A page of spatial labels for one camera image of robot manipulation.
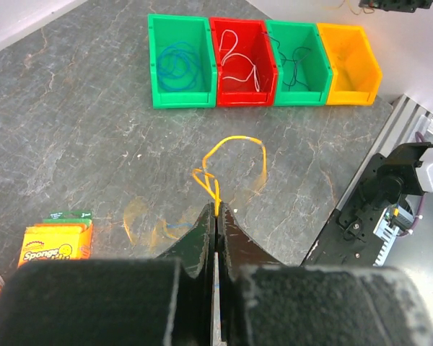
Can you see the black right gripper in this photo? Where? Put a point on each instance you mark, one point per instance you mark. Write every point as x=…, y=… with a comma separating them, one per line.
x=404, y=6

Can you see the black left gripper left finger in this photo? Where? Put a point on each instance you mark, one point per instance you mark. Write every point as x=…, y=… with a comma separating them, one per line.
x=184, y=289

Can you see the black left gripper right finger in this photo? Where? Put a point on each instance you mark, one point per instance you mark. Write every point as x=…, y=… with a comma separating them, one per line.
x=235, y=248

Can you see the yellow storage bin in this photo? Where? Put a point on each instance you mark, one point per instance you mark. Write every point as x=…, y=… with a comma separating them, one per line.
x=356, y=72

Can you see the green storage bin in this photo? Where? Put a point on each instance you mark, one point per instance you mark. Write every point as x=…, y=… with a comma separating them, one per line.
x=182, y=62
x=304, y=71

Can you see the red storage bin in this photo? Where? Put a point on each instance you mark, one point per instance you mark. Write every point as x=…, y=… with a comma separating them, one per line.
x=246, y=67

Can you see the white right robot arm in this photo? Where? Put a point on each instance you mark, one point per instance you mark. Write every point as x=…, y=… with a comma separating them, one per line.
x=407, y=170

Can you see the orange yellow crayon box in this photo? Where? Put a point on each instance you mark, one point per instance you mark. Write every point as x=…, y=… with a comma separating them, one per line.
x=64, y=235

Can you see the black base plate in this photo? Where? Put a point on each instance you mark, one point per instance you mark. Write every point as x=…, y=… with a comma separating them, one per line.
x=339, y=234

